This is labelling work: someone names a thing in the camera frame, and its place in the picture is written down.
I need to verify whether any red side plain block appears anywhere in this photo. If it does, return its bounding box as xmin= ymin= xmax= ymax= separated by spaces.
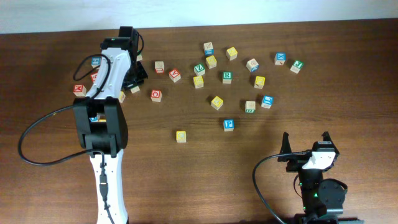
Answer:
xmin=154 ymin=61 xmax=165 ymax=73

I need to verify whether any yellow umbrella wooden block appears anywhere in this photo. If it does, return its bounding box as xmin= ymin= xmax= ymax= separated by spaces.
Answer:
xmin=211 ymin=96 xmax=223 ymax=110

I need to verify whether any red A wooden block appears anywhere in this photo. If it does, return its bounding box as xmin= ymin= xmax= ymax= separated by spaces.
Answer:
xmin=169 ymin=68 xmax=181 ymax=83

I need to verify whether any yellow pencil wooden block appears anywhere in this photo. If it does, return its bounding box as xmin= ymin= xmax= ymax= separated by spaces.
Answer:
xmin=254 ymin=76 xmax=266 ymax=89

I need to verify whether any blue X wooden block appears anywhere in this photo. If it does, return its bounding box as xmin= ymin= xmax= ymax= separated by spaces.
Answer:
xmin=274 ymin=52 xmax=287 ymax=65

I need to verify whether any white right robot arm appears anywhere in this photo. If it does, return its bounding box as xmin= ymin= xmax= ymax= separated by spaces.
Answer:
xmin=278 ymin=131 xmax=348 ymax=223

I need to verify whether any green Z wooden block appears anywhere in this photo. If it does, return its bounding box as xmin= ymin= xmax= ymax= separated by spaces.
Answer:
xmin=193 ymin=63 xmax=205 ymax=76

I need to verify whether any yellow crab wooden block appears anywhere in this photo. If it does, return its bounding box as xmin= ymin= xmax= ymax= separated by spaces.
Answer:
xmin=193 ymin=76 xmax=204 ymax=88

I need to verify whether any red O wooden block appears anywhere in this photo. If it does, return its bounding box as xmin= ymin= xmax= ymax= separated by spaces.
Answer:
xmin=150 ymin=90 xmax=162 ymax=103

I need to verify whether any red G wooden block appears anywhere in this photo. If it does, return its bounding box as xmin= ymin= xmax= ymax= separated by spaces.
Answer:
xmin=90 ymin=73 xmax=98 ymax=82

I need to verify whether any red M wooden block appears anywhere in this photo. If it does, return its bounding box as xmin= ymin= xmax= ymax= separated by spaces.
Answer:
xmin=73 ymin=85 xmax=86 ymax=97

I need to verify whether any blue top wooden block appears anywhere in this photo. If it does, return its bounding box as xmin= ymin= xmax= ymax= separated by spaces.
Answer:
xmin=91 ymin=57 xmax=101 ymax=68

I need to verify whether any green J wooden block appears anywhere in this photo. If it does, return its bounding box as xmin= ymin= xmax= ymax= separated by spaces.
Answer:
xmin=290 ymin=60 xmax=304 ymax=74

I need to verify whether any blue P wooden block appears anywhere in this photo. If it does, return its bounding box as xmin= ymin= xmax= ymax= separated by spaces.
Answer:
xmin=223 ymin=119 xmax=234 ymax=132

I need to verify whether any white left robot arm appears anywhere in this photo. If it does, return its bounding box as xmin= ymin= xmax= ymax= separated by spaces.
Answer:
xmin=73 ymin=26 xmax=148 ymax=224

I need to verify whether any yellow top wooden block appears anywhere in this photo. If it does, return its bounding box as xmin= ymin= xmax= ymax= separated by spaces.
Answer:
xmin=226 ymin=47 xmax=238 ymax=60

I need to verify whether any green R side block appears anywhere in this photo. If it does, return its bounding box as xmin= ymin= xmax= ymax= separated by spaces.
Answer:
xmin=245 ymin=101 xmax=256 ymax=113

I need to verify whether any plain wooden block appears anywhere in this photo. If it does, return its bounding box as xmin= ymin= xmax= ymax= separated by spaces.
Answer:
xmin=130 ymin=86 xmax=140 ymax=94

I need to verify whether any green R wooden block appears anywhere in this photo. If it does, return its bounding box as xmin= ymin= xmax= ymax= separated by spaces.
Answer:
xmin=223 ymin=72 xmax=233 ymax=84

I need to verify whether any yellow C wooden block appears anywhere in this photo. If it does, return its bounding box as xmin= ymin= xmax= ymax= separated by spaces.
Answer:
xmin=176 ymin=131 xmax=187 ymax=143

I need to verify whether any blue side wooden block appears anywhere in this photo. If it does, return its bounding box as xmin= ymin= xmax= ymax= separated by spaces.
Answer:
xmin=203 ymin=42 xmax=214 ymax=56

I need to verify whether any blue L wooden block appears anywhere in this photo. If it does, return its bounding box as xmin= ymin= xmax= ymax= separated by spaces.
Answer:
xmin=261 ymin=95 xmax=274 ymax=109

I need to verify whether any yellow block right pair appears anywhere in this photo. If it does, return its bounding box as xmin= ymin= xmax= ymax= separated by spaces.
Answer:
xmin=119 ymin=91 xmax=126 ymax=103

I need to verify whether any blue D wooden block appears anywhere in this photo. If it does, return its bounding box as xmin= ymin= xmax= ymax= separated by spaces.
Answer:
xmin=246 ymin=58 xmax=259 ymax=72

